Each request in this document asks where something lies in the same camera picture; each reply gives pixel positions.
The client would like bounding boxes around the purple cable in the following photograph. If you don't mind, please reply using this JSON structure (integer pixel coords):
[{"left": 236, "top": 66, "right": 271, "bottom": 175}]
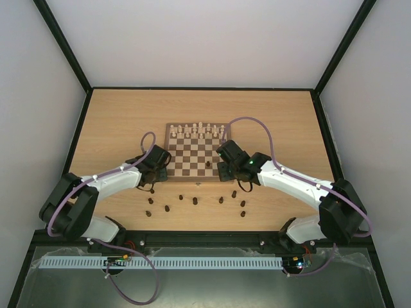
[
  {"left": 220, "top": 116, "right": 373, "bottom": 278},
  {"left": 47, "top": 132, "right": 161, "bottom": 304}
]

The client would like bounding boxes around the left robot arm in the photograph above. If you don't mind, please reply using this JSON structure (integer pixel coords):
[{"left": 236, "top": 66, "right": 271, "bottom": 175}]
[{"left": 39, "top": 145, "right": 171, "bottom": 243}]

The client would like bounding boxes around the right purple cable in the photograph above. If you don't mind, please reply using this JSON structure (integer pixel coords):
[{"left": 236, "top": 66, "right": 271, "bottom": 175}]
[{"left": 220, "top": 116, "right": 373, "bottom": 278}]

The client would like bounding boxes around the wooden chess board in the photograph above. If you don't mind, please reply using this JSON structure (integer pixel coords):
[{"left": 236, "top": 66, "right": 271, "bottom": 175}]
[{"left": 164, "top": 122, "right": 231, "bottom": 183}]

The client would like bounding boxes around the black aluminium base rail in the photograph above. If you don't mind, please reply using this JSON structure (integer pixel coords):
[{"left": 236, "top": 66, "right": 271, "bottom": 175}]
[{"left": 88, "top": 230, "right": 317, "bottom": 254}]

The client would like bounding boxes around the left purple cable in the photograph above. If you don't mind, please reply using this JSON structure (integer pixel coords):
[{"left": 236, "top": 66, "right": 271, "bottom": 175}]
[{"left": 47, "top": 132, "right": 161, "bottom": 304}]

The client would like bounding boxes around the grey slotted cable duct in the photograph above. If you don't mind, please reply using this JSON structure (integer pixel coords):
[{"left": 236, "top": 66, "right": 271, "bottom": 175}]
[{"left": 39, "top": 256, "right": 283, "bottom": 270}]

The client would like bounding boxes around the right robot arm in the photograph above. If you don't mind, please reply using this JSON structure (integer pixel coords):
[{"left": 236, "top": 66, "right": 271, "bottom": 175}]
[{"left": 216, "top": 140, "right": 366, "bottom": 252}]

